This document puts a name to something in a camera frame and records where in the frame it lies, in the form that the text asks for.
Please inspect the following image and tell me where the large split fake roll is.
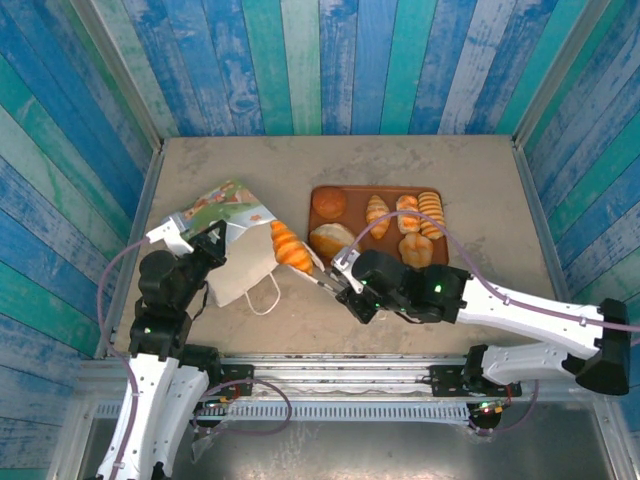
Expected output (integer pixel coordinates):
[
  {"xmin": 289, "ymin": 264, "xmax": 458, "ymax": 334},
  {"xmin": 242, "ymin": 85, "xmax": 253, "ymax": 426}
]
[{"xmin": 308, "ymin": 222, "xmax": 359, "ymax": 261}]

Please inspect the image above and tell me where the white paper bag picnic print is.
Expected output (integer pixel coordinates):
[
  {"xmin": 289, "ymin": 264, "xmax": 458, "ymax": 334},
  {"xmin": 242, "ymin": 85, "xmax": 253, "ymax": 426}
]
[{"xmin": 180, "ymin": 178, "xmax": 282, "ymax": 317}]

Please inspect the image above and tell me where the large orange fake croissant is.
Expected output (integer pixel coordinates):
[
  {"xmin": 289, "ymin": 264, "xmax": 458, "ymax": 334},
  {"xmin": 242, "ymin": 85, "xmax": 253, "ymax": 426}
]
[{"xmin": 269, "ymin": 219, "xmax": 315, "ymax": 276}]

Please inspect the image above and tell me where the flower shaped fake bun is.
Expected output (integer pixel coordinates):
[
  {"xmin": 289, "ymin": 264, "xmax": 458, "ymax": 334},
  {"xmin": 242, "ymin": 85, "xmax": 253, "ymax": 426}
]
[{"xmin": 397, "ymin": 231, "xmax": 435, "ymax": 269}]

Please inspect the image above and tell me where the twisted orange fake bread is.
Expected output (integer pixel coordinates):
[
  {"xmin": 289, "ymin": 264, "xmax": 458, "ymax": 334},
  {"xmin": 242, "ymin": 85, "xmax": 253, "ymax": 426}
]
[{"xmin": 395, "ymin": 194, "xmax": 422, "ymax": 235}]

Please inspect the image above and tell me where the round brown fake bun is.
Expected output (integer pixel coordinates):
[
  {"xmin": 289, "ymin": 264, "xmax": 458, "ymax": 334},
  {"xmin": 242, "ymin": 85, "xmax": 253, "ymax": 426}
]
[{"xmin": 311, "ymin": 186, "xmax": 348, "ymax": 220}]

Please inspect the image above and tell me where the small fake croissant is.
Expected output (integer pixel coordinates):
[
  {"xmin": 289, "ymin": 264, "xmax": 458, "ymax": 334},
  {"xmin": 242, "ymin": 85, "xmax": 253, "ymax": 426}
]
[{"xmin": 364, "ymin": 194, "xmax": 392, "ymax": 240}]

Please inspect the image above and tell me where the ridged golden fake bread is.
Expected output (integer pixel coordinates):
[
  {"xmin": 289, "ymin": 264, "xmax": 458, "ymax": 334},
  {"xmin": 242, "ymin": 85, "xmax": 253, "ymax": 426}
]
[{"xmin": 417, "ymin": 191, "xmax": 447, "ymax": 241}]

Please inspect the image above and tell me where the brown plastic tray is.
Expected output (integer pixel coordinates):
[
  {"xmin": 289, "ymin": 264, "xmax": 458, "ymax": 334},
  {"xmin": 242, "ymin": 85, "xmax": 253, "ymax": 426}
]
[{"xmin": 307, "ymin": 184, "xmax": 450, "ymax": 269}]

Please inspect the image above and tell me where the steel lower shelf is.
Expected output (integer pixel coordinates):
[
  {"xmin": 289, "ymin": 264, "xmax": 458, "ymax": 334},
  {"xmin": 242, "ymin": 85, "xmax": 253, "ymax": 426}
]
[{"xmin": 49, "ymin": 399, "xmax": 621, "ymax": 480}]

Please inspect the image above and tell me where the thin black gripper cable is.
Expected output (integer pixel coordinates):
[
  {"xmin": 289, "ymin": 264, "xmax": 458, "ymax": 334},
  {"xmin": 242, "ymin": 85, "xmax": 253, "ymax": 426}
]
[{"xmin": 192, "ymin": 282, "xmax": 210, "ymax": 321}]

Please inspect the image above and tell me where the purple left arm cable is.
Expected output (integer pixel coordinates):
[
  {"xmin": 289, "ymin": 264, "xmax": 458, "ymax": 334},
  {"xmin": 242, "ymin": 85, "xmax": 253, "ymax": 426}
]
[{"xmin": 95, "ymin": 235, "xmax": 151, "ymax": 471}]

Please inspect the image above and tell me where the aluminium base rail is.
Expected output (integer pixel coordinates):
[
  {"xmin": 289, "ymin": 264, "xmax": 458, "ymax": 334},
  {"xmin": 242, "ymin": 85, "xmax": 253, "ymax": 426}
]
[{"xmin": 77, "ymin": 355, "xmax": 609, "ymax": 401}]

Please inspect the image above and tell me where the aluminium side rail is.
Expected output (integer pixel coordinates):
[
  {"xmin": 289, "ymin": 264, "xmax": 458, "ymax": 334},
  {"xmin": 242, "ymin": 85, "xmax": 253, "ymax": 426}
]
[
  {"xmin": 93, "ymin": 142, "xmax": 167, "ymax": 360},
  {"xmin": 512, "ymin": 139, "xmax": 592, "ymax": 360}
]

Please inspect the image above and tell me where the wide black mount plate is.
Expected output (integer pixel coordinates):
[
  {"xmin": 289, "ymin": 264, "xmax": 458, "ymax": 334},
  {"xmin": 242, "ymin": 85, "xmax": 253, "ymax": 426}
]
[{"xmin": 428, "ymin": 363, "xmax": 522, "ymax": 399}]

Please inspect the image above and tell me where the small black mount plate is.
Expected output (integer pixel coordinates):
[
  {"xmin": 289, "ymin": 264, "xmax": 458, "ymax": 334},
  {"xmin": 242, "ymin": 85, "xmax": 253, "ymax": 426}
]
[{"xmin": 217, "ymin": 363, "xmax": 256, "ymax": 397}]

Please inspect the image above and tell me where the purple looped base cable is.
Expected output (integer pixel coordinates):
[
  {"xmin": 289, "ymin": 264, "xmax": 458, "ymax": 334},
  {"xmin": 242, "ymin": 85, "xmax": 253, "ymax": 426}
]
[{"xmin": 192, "ymin": 374, "xmax": 294, "ymax": 437}]

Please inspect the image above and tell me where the white slotted cable duct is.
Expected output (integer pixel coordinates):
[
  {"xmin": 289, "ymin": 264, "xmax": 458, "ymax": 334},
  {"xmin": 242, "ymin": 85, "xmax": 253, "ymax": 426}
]
[{"xmin": 94, "ymin": 402, "xmax": 474, "ymax": 424}]

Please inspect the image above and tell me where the aluminium corner post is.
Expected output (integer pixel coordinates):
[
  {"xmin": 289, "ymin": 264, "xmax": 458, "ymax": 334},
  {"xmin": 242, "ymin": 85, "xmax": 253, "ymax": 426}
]
[
  {"xmin": 512, "ymin": 0, "xmax": 614, "ymax": 149},
  {"xmin": 69, "ymin": 0, "xmax": 166, "ymax": 151}
]

